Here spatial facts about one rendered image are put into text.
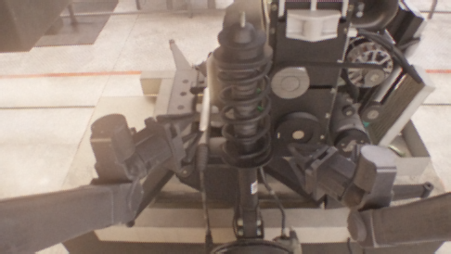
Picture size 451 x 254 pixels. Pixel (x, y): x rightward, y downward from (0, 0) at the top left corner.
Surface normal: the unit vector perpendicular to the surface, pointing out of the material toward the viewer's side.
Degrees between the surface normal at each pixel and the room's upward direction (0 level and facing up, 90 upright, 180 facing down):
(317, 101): 90
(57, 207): 83
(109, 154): 76
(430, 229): 86
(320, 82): 90
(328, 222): 0
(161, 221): 0
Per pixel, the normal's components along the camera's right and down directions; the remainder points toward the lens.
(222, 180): -0.04, -0.60
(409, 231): -0.99, 0.04
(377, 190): 0.08, 0.43
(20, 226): 0.99, -0.11
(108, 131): -0.11, -0.83
